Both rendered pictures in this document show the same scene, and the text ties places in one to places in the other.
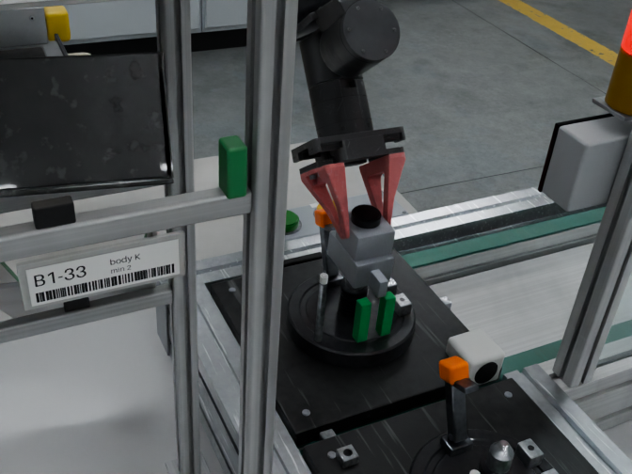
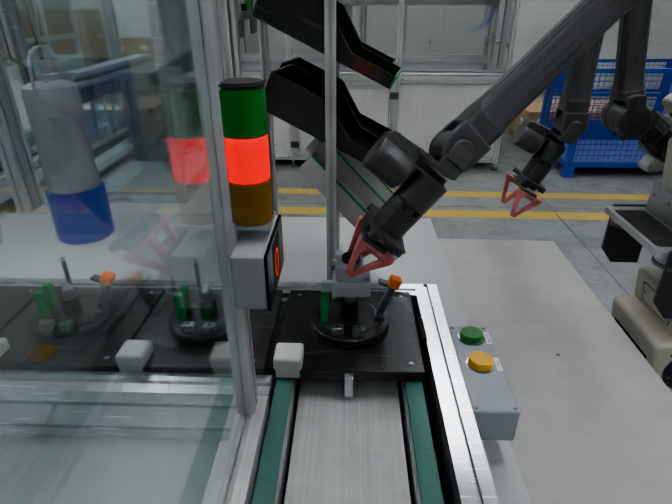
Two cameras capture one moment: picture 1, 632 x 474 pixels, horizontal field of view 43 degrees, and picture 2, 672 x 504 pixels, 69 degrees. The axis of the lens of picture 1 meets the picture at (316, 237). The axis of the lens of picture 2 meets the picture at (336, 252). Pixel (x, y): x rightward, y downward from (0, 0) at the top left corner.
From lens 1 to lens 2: 1.22 m
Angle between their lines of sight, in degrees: 96
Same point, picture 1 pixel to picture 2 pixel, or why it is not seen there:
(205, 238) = (530, 362)
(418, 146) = not seen: outside the picture
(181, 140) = (328, 140)
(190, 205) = not seen: hidden behind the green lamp
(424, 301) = (350, 362)
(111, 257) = not seen: hidden behind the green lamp
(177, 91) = (328, 118)
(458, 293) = (383, 431)
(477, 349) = (284, 348)
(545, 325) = (319, 467)
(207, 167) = (650, 389)
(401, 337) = (315, 325)
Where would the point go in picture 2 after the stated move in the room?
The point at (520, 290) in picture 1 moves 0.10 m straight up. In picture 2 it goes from (370, 478) to (372, 425)
